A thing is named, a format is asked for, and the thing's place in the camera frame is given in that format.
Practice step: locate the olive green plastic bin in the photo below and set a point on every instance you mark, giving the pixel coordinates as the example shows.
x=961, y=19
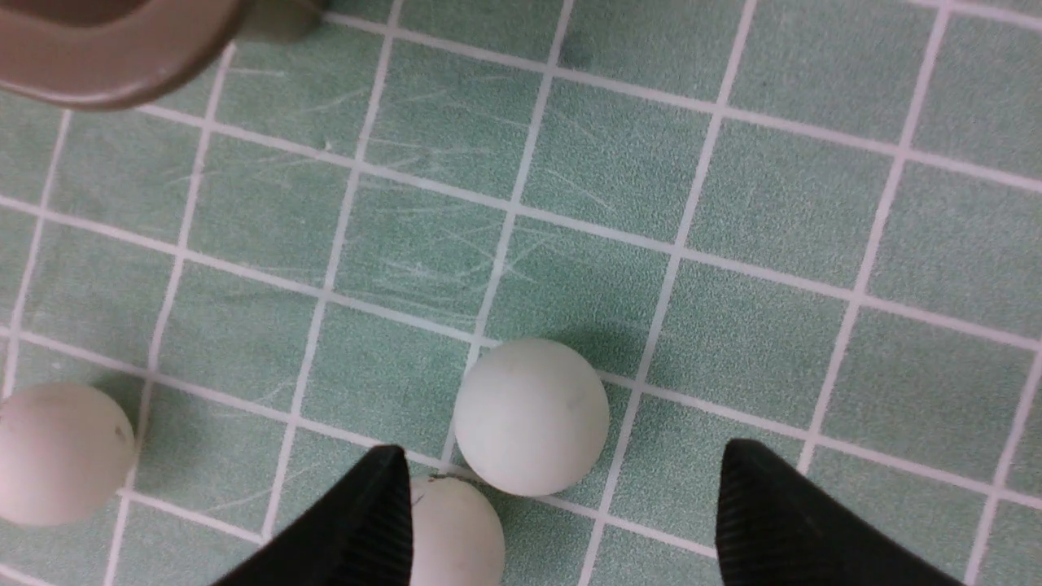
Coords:
x=113, y=55

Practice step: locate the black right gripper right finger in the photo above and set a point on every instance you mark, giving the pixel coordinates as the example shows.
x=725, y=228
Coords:
x=774, y=527

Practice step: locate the white printed ping-pong ball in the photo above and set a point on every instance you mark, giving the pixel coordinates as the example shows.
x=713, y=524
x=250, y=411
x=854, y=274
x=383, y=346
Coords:
x=66, y=448

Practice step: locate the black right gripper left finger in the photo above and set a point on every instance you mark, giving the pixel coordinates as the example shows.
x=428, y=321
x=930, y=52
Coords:
x=359, y=533

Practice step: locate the green checkered tablecloth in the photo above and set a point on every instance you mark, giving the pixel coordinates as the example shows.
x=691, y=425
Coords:
x=811, y=223

